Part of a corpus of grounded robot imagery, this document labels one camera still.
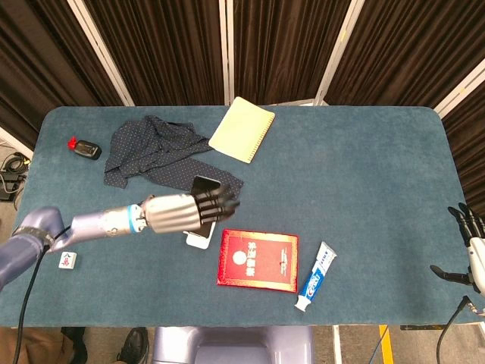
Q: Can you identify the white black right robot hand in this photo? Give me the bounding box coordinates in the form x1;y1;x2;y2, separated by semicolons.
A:
430;202;485;299

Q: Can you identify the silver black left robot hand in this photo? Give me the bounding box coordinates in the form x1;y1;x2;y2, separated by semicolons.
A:
142;184;242;234

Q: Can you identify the black smartphone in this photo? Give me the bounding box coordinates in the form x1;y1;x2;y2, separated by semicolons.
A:
188;174;223;238

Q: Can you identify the white folding phone stand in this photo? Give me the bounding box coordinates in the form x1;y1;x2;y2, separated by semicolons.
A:
183;221;217;250

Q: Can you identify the navy dotted shirt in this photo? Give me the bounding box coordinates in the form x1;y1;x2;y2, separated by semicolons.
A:
103;115;245;198

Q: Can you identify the red gold certificate folder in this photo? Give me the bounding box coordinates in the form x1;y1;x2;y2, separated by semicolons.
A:
216;228;300;294

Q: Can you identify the black bottle with red cap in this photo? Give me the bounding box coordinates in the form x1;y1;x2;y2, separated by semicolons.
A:
67;136;102;161

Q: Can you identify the yellow spiral notebook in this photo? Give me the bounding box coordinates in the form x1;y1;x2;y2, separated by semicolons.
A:
208;96;277;165

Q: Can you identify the brown pleated curtain panel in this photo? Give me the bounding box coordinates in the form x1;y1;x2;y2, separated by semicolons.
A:
233;0;352;105
325;0;485;107
441;67;485;217
0;0;124;151
83;0;228;106

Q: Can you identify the white mahjong tile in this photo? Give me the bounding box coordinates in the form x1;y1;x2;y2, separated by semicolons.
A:
58;250;79;271

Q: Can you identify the yellow floor tape strip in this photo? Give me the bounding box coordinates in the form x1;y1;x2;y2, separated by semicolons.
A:
378;325;393;364

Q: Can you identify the black leather shoe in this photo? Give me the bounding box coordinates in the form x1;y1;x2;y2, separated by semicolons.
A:
115;327;149;364

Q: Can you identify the blue white toothpaste tube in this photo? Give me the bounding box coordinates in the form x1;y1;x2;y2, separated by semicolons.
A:
294;241;338;312

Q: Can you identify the black power adapter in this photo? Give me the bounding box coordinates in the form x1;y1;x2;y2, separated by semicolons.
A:
0;170;27;202

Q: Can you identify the blue felt table cover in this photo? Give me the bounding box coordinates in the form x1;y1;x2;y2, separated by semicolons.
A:
0;105;485;328

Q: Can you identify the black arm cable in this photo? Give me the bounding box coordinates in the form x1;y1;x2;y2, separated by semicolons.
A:
12;225;73;364
435;295;485;364

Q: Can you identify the coiled black floor cable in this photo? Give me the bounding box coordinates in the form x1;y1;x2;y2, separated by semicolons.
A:
2;151;30;172

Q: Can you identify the white screen frame post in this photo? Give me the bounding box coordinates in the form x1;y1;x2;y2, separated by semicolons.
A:
433;56;485;118
67;0;136;107
0;126;35;160
218;0;236;106
314;0;367;106

